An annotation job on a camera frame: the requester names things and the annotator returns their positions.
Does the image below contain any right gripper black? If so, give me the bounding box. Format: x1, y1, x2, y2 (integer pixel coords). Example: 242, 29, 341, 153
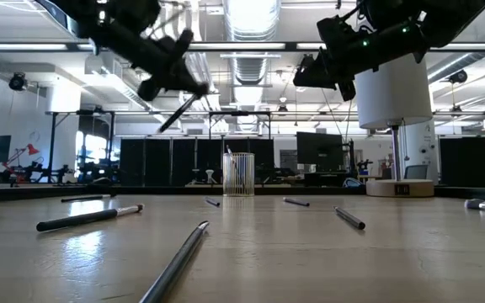
293, 15, 378, 102

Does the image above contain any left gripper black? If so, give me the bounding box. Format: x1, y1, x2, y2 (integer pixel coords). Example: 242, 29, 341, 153
136, 28, 211, 102

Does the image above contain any thin black cosmetic pencil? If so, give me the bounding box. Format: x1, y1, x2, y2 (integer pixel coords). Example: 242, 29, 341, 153
158, 93, 201, 134

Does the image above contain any slim black pen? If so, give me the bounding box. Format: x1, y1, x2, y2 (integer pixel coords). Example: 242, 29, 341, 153
60, 194, 116, 204

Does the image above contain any black computer monitor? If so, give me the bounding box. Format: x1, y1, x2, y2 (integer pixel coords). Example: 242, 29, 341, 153
296, 131, 345, 173

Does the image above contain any white shade table lamp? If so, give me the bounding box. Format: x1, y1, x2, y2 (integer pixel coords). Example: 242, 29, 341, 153
354, 52, 435, 198

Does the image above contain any clear ribbed cup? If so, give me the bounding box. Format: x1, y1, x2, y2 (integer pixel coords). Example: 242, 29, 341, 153
222, 151, 256, 197

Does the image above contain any grey office chair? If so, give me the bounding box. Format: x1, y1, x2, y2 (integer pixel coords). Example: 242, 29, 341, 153
404, 164, 429, 181

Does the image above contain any black ceiling spotlight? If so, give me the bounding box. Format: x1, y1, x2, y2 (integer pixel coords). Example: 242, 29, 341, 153
448, 69, 469, 85
8, 72, 28, 92

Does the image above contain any black pen right of centre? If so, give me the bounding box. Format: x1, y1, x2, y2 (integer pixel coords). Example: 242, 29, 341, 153
333, 205, 367, 231

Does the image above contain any overhead LED light bar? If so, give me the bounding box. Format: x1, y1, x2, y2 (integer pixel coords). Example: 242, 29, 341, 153
0, 40, 485, 53

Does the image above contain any red desk lamp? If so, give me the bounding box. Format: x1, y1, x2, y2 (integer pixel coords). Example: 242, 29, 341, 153
4, 143, 40, 169

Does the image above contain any long grey metallic pen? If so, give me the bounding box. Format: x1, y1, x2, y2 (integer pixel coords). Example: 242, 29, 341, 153
138, 220, 211, 303

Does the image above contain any silver ventilation duct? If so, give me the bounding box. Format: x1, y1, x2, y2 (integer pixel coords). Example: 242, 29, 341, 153
223, 0, 281, 132

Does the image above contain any black partition wall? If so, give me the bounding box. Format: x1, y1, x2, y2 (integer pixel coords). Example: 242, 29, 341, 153
119, 137, 275, 188
439, 136, 485, 189

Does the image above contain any black metal frame stand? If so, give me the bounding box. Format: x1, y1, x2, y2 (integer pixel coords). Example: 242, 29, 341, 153
46, 109, 117, 184

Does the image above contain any black handle silver ferrule brush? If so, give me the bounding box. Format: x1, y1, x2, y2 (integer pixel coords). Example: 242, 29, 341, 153
35, 203, 145, 233

